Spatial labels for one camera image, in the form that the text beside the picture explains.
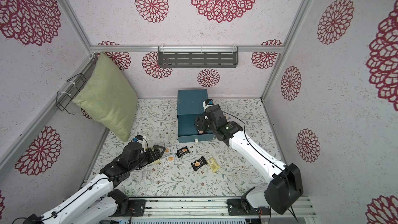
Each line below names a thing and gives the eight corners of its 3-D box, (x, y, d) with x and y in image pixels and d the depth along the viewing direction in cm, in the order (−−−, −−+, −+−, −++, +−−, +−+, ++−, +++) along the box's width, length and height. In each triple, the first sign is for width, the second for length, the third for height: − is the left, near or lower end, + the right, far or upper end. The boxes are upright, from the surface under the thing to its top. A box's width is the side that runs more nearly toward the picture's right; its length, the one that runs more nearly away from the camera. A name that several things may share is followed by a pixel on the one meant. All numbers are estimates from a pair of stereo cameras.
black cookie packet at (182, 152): (178, 159, 92) (178, 157, 90) (175, 153, 94) (175, 151, 93) (189, 152, 94) (189, 151, 93) (186, 147, 97) (186, 145, 95)
